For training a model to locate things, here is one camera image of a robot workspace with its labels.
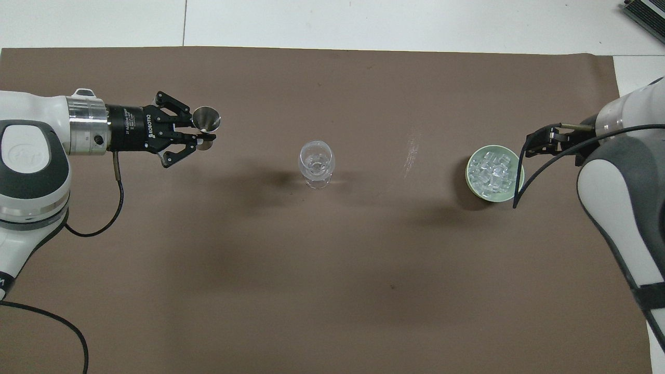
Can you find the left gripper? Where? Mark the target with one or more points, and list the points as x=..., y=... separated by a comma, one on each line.
x=130, y=128

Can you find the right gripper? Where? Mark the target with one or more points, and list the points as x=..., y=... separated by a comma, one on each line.
x=584, y=148

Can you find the silver metal jigger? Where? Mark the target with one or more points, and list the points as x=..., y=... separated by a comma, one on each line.
x=206, y=118

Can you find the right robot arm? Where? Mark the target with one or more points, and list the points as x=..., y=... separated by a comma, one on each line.
x=623, y=197

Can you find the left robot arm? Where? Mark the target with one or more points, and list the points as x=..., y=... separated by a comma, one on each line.
x=31, y=156

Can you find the clear ice cubes pile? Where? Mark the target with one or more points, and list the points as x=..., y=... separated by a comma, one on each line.
x=493, y=170

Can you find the clear wine glass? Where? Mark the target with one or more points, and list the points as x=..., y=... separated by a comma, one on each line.
x=316, y=163

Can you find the green bowl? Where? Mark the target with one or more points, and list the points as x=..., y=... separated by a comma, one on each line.
x=470, y=182

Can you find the grey ribbed device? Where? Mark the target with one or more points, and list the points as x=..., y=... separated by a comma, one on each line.
x=647, y=13

